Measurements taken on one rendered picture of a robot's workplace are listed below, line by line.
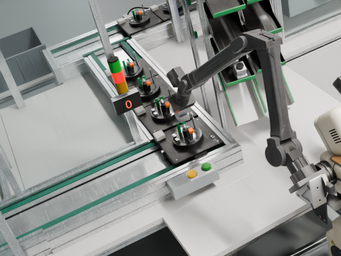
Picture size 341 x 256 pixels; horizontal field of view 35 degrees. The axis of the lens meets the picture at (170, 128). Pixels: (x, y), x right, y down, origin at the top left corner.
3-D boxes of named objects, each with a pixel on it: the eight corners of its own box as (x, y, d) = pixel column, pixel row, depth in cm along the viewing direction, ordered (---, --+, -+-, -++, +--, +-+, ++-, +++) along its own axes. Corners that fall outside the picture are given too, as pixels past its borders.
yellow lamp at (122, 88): (130, 90, 226) (127, 81, 223) (119, 95, 225) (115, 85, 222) (126, 85, 230) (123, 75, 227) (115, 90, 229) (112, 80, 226)
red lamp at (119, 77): (127, 80, 223) (124, 70, 220) (115, 85, 222) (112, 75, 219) (123, 75, 227) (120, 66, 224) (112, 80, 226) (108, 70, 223)
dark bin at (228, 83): (255, 78, 226) (256, 67, 220) (226, 87, 225) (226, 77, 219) (231, 29, 240) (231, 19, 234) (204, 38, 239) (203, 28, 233)
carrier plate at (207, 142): (224, 145, 233) (224, 140, 232) (175, 167, 228) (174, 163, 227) (200, 119, 252) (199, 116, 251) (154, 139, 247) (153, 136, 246)
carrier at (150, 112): (199, 118, 253) (194, 96, 246) (153, 138, 248) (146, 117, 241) (178, 96, 272) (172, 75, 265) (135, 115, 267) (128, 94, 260)
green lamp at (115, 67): (124, 70, 220) (120, 60, 218) (112, 74, 219) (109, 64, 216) (120, 65, 224) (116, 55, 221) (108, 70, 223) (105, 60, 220)
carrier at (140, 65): (159, 76, 292) (154, 57, 285) (119, 94, 287) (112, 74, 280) (143, 60, 311) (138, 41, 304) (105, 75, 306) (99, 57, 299)
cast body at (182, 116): (190, 119, 230) (186, 106, 226) (181, 123, 229) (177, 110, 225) (182, 111, 237) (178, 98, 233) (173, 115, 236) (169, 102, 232)
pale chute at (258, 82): (292, 104, 240) (294, 102, 235) (264, 113, 239) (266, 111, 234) (270, 47, 244) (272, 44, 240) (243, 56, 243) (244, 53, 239)
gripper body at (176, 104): (167, 99, 223) (168, 92, 216) (189, 90, 225) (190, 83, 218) (174, 113, 221) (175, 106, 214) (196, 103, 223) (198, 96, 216)
